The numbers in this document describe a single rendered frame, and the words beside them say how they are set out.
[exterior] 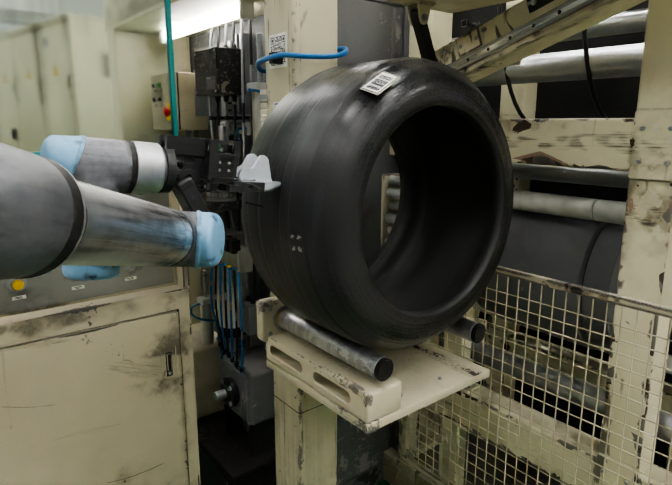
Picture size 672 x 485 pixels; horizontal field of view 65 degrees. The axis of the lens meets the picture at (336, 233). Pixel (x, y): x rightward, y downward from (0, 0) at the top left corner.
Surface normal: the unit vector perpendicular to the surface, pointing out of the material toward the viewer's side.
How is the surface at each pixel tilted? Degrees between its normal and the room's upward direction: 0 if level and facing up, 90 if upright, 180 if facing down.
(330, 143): 68
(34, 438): 90
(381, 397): 90
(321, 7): 90
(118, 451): 91
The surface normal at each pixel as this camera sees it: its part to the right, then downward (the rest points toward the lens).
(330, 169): -0.13, -0.06
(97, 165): 0.62, 0.04
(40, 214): 0.94, 0.05
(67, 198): 0.97, -0.24
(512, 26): -0.79, 0.12
